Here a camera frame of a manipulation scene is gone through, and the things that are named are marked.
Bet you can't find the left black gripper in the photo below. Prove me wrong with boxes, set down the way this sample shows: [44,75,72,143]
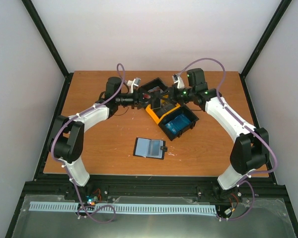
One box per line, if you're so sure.
[116,89,156,110]

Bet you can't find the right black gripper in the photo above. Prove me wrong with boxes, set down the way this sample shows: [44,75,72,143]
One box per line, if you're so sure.
[158,84,195,106]

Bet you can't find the black bin with blue cards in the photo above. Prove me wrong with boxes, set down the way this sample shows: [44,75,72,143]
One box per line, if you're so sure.
[158,106,199,141]

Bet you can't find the black leather card holder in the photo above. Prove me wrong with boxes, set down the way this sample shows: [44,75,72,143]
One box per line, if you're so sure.
[133,137,168,160]

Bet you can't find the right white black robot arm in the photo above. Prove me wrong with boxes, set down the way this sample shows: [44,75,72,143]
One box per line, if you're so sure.
[163,68,273,190]

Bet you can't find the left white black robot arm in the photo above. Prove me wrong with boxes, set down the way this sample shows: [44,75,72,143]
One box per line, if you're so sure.
[48,77,159,200]

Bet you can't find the stack of red cards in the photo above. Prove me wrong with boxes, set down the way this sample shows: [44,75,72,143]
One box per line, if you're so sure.
[143,86,160,99]

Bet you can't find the black bin with red cards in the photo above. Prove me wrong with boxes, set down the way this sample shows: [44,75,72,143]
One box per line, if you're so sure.
[139,77,167,105]

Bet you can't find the black card holders in bin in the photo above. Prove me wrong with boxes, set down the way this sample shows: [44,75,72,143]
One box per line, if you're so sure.
[158,102,176,117]

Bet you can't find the stack of blue cards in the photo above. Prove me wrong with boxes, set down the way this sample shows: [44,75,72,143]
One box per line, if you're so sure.
[165,113,191,134]

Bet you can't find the yellow plastic bin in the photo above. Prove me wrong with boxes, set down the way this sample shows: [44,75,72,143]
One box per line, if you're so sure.
[145,100,181,125]

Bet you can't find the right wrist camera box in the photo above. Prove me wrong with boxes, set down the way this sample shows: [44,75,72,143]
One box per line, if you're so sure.
[172,74,185,89]

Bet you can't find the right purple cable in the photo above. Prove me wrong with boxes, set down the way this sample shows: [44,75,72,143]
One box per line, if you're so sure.
[173,58,279,221]

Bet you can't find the black aluminium frame rail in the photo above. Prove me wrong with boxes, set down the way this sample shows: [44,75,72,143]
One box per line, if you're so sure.
[21,174,289,202]

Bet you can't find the light blue slotted cable duct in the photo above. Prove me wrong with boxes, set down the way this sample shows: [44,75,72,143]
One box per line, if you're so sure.
[28,201,217,216]

